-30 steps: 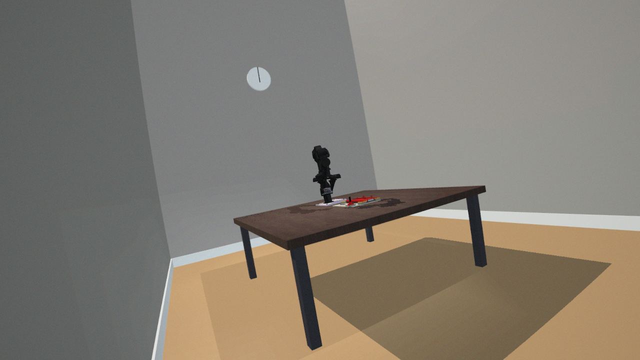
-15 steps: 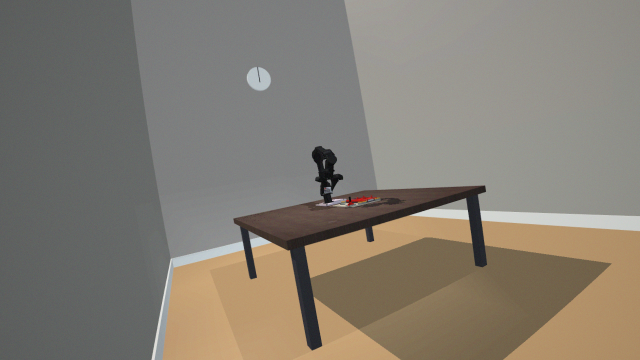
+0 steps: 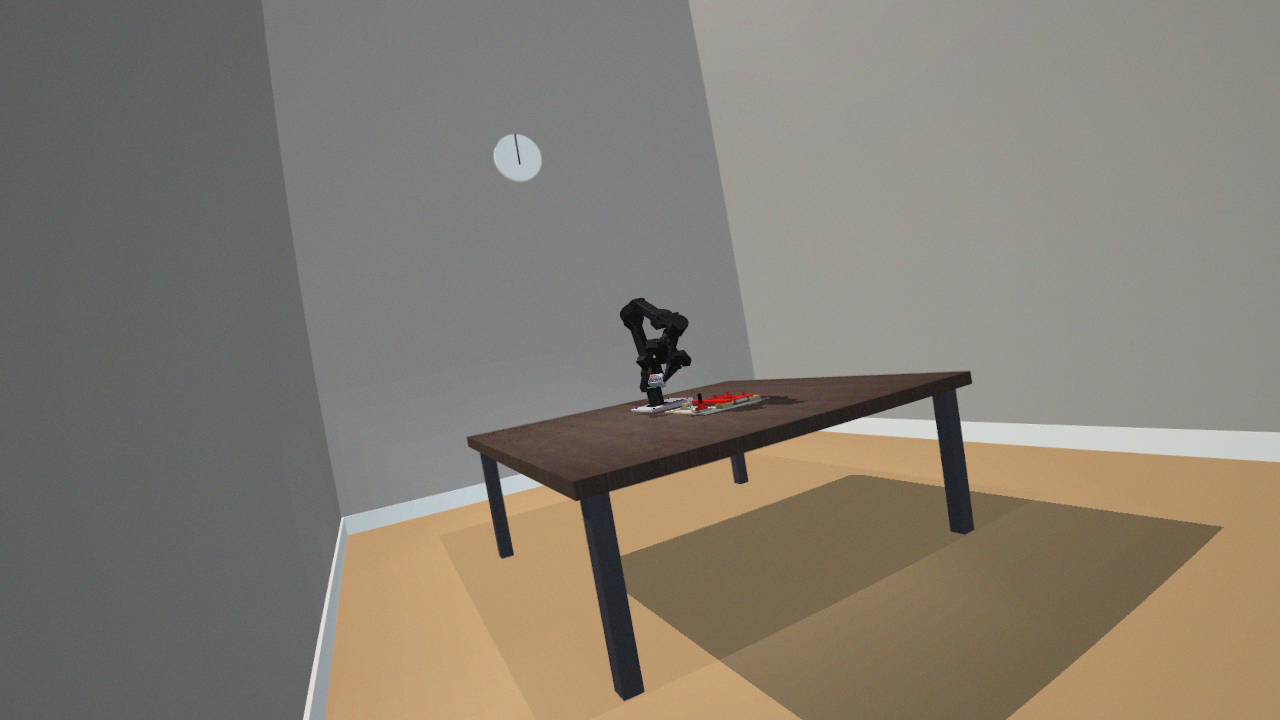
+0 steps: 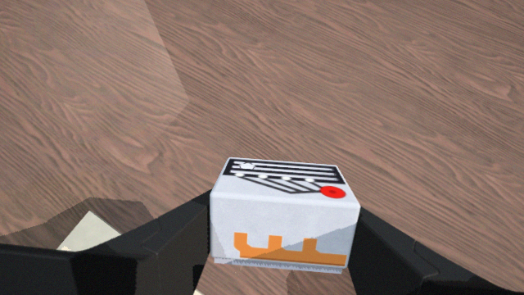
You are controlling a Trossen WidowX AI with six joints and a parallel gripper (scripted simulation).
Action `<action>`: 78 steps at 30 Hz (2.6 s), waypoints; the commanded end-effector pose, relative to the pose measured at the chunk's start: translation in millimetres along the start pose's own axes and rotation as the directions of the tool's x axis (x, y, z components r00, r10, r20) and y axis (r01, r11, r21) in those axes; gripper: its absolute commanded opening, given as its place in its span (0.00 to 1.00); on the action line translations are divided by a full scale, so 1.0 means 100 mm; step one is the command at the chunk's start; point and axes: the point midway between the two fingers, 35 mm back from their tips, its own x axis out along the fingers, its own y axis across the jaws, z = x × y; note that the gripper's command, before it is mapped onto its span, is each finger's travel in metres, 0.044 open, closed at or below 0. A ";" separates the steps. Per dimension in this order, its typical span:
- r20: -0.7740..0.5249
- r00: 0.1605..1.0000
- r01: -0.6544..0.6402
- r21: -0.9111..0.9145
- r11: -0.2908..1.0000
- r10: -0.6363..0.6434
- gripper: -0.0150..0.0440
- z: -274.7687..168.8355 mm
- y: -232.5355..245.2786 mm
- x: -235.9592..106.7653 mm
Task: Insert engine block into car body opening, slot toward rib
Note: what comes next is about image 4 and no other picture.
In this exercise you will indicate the cream flat rectangular slab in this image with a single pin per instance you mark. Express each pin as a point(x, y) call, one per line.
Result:
point(92, 230)

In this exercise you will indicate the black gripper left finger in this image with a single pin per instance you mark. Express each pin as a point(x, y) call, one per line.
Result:
point(165, 256)

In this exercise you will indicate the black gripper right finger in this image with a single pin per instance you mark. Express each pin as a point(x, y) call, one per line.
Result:
point(385, 261)

